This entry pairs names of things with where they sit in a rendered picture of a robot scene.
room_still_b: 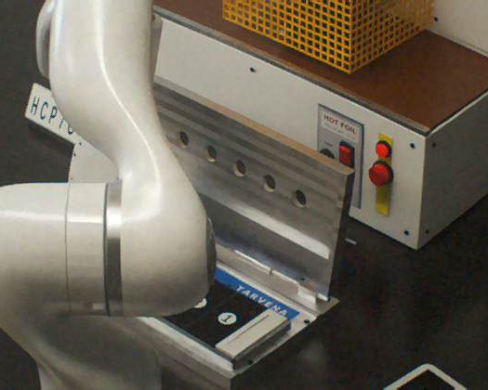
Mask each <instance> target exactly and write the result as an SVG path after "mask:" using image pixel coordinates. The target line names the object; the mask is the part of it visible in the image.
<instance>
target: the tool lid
mask: <svg viewBox="0 0 488 390"><path fill-rule="evenodd" d="M152 92H153V96H154V102H155V106H156V109H157V112H158V115H159V120H160V123H161V126H162V127H163V130H164V132H165V135H166V137H167V139H168V141H169V145H170V147H171V149H172V150H173V151H174V153H175V154H176V156H177V158H178V160H179V162H180V164H181V165H182V167H183V170H184V171H185V173H186V175H187V176H188V178H189V180H190V181H191V183H192V185H193V187H194V188H195V189H196V191H197V193H198V195H199V197H200V199H201V201H202V203H203V207H204V209H205V211H206V214H207V217H209V218H210V221H211V225H212V226H211V228H212V231H213V234H214V237H215V238H217V239H219V240H220V241H223V242H225V243H226V244H228V245H229V246H230V247H232V248H234V249H235V253H234V255H235V256H236V257H238V258H240V259H241V260H243V261H245V262H246V263H247V264H249V265H250V266H252V267H255V268H257V269H258V270H262V271H264V272H266V273H267V274H268V275H270V276H272V275H273V274H272V273H271V270H272V269H275V270H277V271H279V272H280V273H282V274H284V275H286V277H288V278H289V279H291V280H294V281H296V280H301V279H304V280H308V281H310V282H312V283H314V284H315V285H317V290H316V292H317V293H319V294H321V295H323V296H325V297H326V298H328V297H329V296H331V295H333V294H335V293H336V288H337V284H338V277H339V272H340V267H341V260H342V255H343V250H344V243H345V239H346V233H347V226H348V222H349V216H350V206H351V200H352V189H353V183H354V177H355V172H356V171H354V170H352V169H351V168H349V167H348V166H346V165H344V164H342V163H340V162H338V161H336V160H334V159H331V158H329V157H327V156H325V155H324V154H322V153H320V152H319V151H317V150H315V149H310V148H308V147H307V146H305V145H302V144H300V143H298V142H296V141H295V140H293V139H291V138H289V137H288V136H285V135H283V134H281V133H279V132H277V131H274V130H272V129H270V128H268V126H264V125H262V124H260V123H257V122H255V121H253V120H251V119H249V118H247V117H245V116H243V115H242V114H240V113H238V112H236V111H234V110H229V109H227V108H226V107H224V106H222V105H220V104H217V103H216V102H214V101H212V100H210V99H209V98H207V97H202V96H200V95H198V94H196V93H194V92H193V91H191V90H189V89H187V88H186V89H185V88H183V87H181V86H180V85H178V84H175V83H173V82H171V81H168V80H166V79H165V78H163V77H160V76H158V75H157V74H155V79H154V86H153V90H152ZM181 131H183V132H185V133H186V134H187V138H188V140H189V143H188V146H187V147H186V146H185V145H184V144H183V143H182V142H181V140H180V132H181ZM208 145H211V146H213V147H214V149H215V150H216V152H217V159H216V160H212V159H211V158H210V157H209V155H208V152H207V147H208ZM238 160H240V161H241V162H243V163H244V165H245V167H246V173H245V175H243V174H241V173H240V172H239V171H238V169H237V166H236V163H237V161H238ZM267 175H270V176H271V177H272V178H273V179H274V182H275V189H271V188H269V187H268V185H267V182H266V177H267ZM297 189H299V190H301V191H302V192H303V193H304V194H305V196H306V200H307V202H306V205H301V204H300V203H299V202H298V201H297V198H296V191H297Z"/></svg>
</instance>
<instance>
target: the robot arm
mask: <svg viewBox="0 0 488 390"><path fill-rule="evenodd" d="M153 3H154V0H46V1H45V3H44V5H43V7H42V10H41V13H40V15H39V18H38V22H37V29H36V32H35V33H36V49H37V52H36V57H37V62H38V65H39V71H40V72H41V73H42V74H43V76H44V77H46V78H47V79H49V81H50V86H51V90H52V93H51V94H52V96H53V98H54V100H55V102H56V105H57V107H58V110H59V111H60V114H61V116H62V117H63V119H64V120H66V123H67V124H68V125H69V126H70V127H71V129H72V130H73V131H74V132H75V133H76V134H78V137H77V140H76V144H75V147H74V151H73V158H72V163H71V168H70V173H69V175H68V176H67V178H66V179H65V181H66V183H27V184H16V185H9V186H5V187H1V188H0V328H1V329H2V330H3V331H4V332H6V333H7V335H8V336H9V337H10V338H11V339H13V340H14V341H15V342H16V343H17V344H18V345H20V346H21V347H22V349H23V350H24V351H25V352H28V353H29V354H30V356H31V357H32V358H33V359H34V361H36V364H37V367H38V370H39V375H40V381H41V389H42V390H163V387H162V371H161V365H160V361H159V358H158V354H157V353H156V351H155V349H154V347H153V346H152V344H150V343H149V342H148V341H147V340H146V339H145V338H143V337H142V336H141V335H140V334H139V333H137V332H134V331H132V330H130V329H129V328H127V327H126V326H124V325H122V324H121V323H119V322H117V321H115V320H113V319H111V318H108V317H107V316H111V317H147V318H158V317H165V316H170V315H174V314H180V313H182V312H184V311H186V310H188V309H190V308H192V307H194V306H196V305H198V304H199V303H200V302H201V301H202V300H203V299H204V297H205V296H207V294H208V293H209V289H210V286H211V284H214V281H215V278H216V277H214V276H215V272H216V267H217V251H216V244H215V238H214V234H213V231H212V228H211V226H212V225H211V221H210V218H209V217H207V214H206V211H205V209H204V207H203V203H202V201H201V199H200V197H199V195H198V193H197V191H196V189H195V188H194V187H193V185H192V183H191V181H190V180H189V178H188V176H187V175H186V173H185V171H184V170H183V167H182V165H181V164H180V162H179V160H178V158H177V156H176V154H175V153H174V151H173V150H172V149H171V147H170V145H169V141H168V139H167V137H166V135H165V132H164V130H163V127H162V126H161V123H160V120H159V115H158V112H157V109H156V106H155V102H154V96H153V92H152V90H153V86H154V79H155V73H156V66H157V59H158V53H159V46H160V39H161V32H162V27H163V22H162V18H161V17H159V16H158V15H157V14H156V13H154V12H153Z"/></svg>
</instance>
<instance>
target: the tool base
mask: <svg viewBox="0 0 488 390"><path fill-rule="evenodd" d="M214 238H215V237H214ZM215 244H216V251H217V267H219V268H221V269H223V270H226V271H227V272H229V273H231V274H232V275H233V276H235V277H237V278H239V279H241V280H243V281H245V282H246V283H248V284H249V285H253V286H255V287H257V288H258V289H260V290H261V291H263V292H265V293H266V294H268V295H270V296H272V297H275V298H277V299H279V300H281V302H283V303H285V304H287V305H289V306H292V307H294V308H295V309H296V310H298V311H300V316H298V317H296V318H295V319H293V321H292V327H291V330H289V331H288V332H286V333H285V334H284V335H282V336H281V337H278V338H277V339H276V340H275V341H274V342H273V343H271V344H270V345H268V346H266V347H264V348H263V349H261V350H260V351H259V352H258V353H257V354H256V355H253V356H252V357H251V358H249V359H248V360H252V361H254V363H253V364H247V363H246V362H247V361H248V360H247V361H246V362H244V363H243V364H241V365H240V366H239V367H237V368H236V369H235V370H233V369H232V368H231V367H229V366H228V365H226V364H224V363H223V362H219V361H218V360H217V359H215V358H214V357H211V356H210V355H208V354H206V353H205V352H203V351H201V350H200V349H198V348H196V347H195V346H193V345H191V344H188V343H187V342H185V341H183V340H182V339H180V338H178V337H177V336H176V335H175V334H174V333H172V332H170V331H166V330H165V329H163V328H161V326H159V325H157V324H156V323H154V322H152V321H151V320H149V319H147V318H146V317H111V316H107V317H108V318H110V319H113V320H115V321H117V322H119V323H121V324H122V325H124V326H126V327H127V328H129V329H130V330H132V331H133V332H137V333H139V334H140V335H141V336H142V337H143V338H145V339H146V340H147V341H148V342H149V343H150V344H151V345H153V346H155V347H156V348H157V349H158V350H160V351H162V352H163V353H165V354H167V355H168V356H170V357H172V358H174V359H175V360H177V361H178V362H180V363H182V365H184V366H187V367H189V368H191V369H192V370H194V371H196V372H197V373H198V374H202V375H203V376H204V377H206V378H207V379H209V381H211V382H214V383H216V384H218V385H220V386H221V387H222V388H224V389H227V390H233V389H235V388H237V387H238V386H239V385H241V384H243V383H245V381H246V380H248V379H249V378H250V377H252V376H254V375H256V374H257V373H258V372H259V371H260V370H263V369H264V368H266V367H267V366H268V365H270V364H271V362H272V361H274V360H275V359H277V358H278V357H280V356H281V355H282V354H284V353H286V352H287V351H288V350H289V349H291V348H292V347H293V346H295V345H296V344H298V343H300V342H301V341H302V340H303V339H304V338H306V337H307V336H308V335H310V334H311V333H312V332H315V331H316V330H317V329H318V328H320V327H321V326H322V325H324V323H325V322H327V321H328V320H329V319H331V318H332V317H334V316H335V315H336V314H338V313H339V304H340V301H339V300H337V299H336V298H335V297H332V296H329V297H328V298H326V297H325V296H323V295H321V294H319V293H318V292H316V290H317V285H315V284H314V283H312V282H310V281H308V280H307V279H304V280H296V281H294V280H292V279H289V278H288V277H286V275H284V274H282V273H280V272H279V271H277V270H275V269H272V270H271V273H272V274H273V275H272V276H270V275H268V274H267V273H266V272H264V271H262V270H258V269H257V268H255V267H253V266H250V265H249V264H247V263H246V262H245V261H243V260H241V259H240V258H238V257H236V256H235V255H234V253H235V249H234V248H232V247H230V246H229V245H228V244H226V243H225V242H223V241H221V240H219V239H217V238H215ZM306 319H307V320H309V321H310V323H308V324H305V323H304V320H306Z"/></svg>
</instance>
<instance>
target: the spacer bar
mask: <svg viewBox="0 0 488 390"><path fill-rule="evenodd" d="M287 320H288V318H285V317H283V316H281V315H280V314H279V313H277V312H275V311H273V310H272V309H270V308H269V309H267V310H265V311H264V312H263V313H262V314H261V315H259V316H258V317H256V318H255V319H253V320H250V321H249V322H248V323H246V325H244V326H243V327H242V328H241V329H240V330H237V331H235V332H234V333H233V334H231V336H229V337H228V338H227V339H226V338H225V339H224V340H222V341H221V342H220V343H218V344H217V345H216V349H217V350H218V351H220V352H221V353H223V354H225V355H228V356H230V357H231V358H235V357H236V356H238V355H240V354H242V353H243V351H245V349H246V348H248V347H250V346H252V345H253V344H255V343H256V342H258V341H259V340H260V339H261V338H263V337H265V336H266V335H267V334H269V333H270V332H272V331H273V330H274V329H276V328H278V327H279V326H280V325H282V324H283V323H284V322H286V321H287Z"/></svg>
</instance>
